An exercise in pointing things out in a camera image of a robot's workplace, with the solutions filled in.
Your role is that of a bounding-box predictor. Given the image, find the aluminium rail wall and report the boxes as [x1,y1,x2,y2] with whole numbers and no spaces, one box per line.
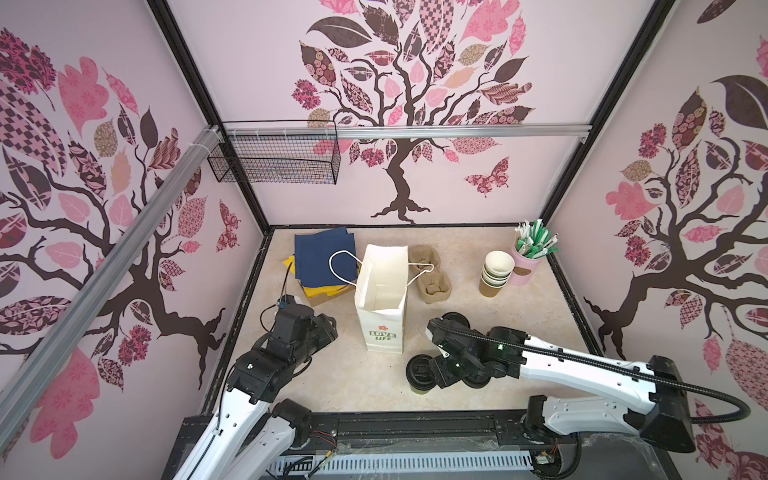
[225,122,592,140]
[1,125,222,447]

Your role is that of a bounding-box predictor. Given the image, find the aluminium rail left wall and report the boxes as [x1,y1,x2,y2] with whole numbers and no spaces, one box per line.
[1,125,222,447]

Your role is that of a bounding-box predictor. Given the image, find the stack of pulp cup carriers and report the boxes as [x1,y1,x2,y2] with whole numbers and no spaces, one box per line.
[408,245,452,304]

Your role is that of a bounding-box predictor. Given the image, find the dark blue napkins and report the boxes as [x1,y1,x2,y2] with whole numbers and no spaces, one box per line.
[294,227,358,288]

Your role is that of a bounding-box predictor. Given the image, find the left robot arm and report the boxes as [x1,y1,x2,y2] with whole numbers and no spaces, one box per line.
[173,295,338,479]

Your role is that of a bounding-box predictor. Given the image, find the pink straw holder cup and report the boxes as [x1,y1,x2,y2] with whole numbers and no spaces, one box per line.
[508,249,542,286]

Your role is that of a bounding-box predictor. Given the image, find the stack of paper cups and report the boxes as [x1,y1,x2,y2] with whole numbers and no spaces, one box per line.
[479,250,515,298]

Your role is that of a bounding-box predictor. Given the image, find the bundle of wrapped straws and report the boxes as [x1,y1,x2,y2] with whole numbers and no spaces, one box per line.
[514,219,559,260]

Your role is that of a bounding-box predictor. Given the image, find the black wire basket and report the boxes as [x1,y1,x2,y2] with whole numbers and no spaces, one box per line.
[208,120,341,185]

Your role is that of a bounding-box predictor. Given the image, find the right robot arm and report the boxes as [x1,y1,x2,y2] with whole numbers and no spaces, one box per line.
[426,312,751,453]

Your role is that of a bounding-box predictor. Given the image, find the black cup lid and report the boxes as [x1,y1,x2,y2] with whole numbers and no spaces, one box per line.
[442,312,471,329]
[405,354,436,387]

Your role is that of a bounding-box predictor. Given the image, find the stack of black lids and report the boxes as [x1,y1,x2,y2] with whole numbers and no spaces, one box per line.
[462,372,491,389]

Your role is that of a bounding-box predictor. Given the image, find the yellow napkins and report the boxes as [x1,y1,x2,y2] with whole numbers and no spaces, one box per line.
[283,255,351,300]

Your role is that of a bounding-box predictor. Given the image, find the aluminium rail back wall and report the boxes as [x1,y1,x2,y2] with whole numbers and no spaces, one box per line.
[225,122,592,140]

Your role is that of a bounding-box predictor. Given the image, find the white illustrated paper bag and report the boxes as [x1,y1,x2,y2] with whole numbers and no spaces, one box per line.
[328,244,435,354]

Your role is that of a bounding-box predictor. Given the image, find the white slotted cable duct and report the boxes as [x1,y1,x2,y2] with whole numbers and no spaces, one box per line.
[267,451,533,478]

